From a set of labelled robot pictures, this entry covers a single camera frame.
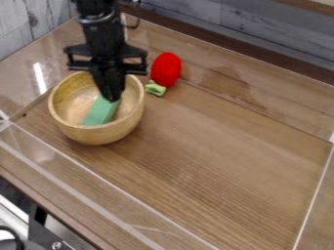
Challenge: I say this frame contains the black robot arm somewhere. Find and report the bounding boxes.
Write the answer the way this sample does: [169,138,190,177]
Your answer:
[64,0,147,103]

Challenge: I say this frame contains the black cable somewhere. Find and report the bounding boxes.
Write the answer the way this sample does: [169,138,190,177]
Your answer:
[0,226,26,250]

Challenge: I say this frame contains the green rectangular block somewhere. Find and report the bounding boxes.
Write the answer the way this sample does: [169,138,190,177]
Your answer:
[83,95,121,126]

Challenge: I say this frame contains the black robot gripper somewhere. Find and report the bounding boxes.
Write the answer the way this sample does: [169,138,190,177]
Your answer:
[64,11,147,102]

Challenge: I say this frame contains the black table leg bracket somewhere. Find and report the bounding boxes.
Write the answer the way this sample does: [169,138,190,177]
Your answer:
[28,205,76,250]

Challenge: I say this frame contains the brown wooden bowl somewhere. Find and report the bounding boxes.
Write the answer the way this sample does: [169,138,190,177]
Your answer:
[48,71,145,146]

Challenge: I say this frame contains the red plush strawberry toy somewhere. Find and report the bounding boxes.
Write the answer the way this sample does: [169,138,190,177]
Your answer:
[145,52,183,97]

